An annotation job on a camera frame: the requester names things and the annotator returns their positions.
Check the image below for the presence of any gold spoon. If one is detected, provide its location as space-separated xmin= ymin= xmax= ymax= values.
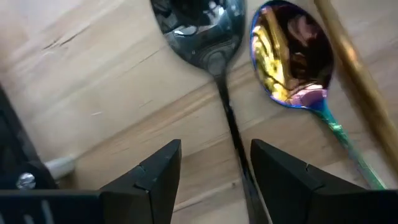
xmin=312 ymin=0 xmax=398 ymax=178
xmin=249 ymin=0 xmax=388 ymax=190

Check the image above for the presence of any black spoon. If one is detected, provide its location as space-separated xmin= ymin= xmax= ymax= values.
xmin=150 ymin=0 xmax=273 ymax=224

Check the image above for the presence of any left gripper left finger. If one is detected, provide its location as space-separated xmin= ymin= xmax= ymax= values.
xmin=99 ymin=139 xmax=183 ymax=224

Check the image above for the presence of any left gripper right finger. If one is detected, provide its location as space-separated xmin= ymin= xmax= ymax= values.
xmin=250 ymin=138 xmax=367 ymax=224

